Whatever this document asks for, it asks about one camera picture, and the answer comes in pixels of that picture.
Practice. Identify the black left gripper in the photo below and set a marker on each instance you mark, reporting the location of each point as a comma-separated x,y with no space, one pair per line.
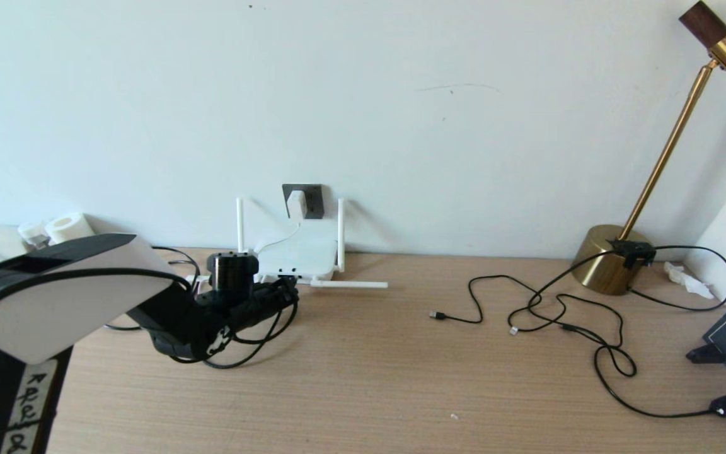
253,308

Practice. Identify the white wifi router with antennas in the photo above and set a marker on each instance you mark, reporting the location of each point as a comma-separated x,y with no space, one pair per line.
303,252

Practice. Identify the white power adapter block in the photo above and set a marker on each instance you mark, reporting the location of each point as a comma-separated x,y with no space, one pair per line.
297,205

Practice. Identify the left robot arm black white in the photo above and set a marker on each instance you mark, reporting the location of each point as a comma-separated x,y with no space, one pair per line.
60,296

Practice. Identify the white toilet paper roll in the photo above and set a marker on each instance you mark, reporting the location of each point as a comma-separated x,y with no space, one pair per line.
68,227

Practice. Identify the small clear plastic jar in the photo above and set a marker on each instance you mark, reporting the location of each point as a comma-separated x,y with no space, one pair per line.
34,233

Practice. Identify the brass desk lamp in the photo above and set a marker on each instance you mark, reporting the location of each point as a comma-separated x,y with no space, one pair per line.
612,263

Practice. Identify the crumpled white tissue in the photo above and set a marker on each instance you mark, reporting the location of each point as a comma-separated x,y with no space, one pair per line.
686,279

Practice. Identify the black plastic clip stand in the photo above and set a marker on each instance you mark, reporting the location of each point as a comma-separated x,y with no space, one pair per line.
705,353

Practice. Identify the grey wall power socket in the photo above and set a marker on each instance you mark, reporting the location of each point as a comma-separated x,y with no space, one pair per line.
316,202

